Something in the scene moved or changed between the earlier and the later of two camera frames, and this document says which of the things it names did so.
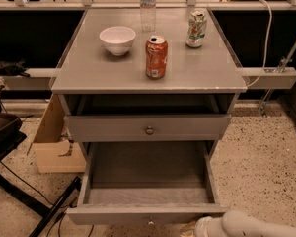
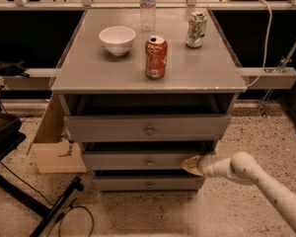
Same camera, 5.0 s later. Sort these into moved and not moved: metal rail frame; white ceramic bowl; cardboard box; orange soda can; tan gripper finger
Moved: tan gripper finger
Not moved: orange soda can; metal rail frame; cardboard box; white ceramic bowl
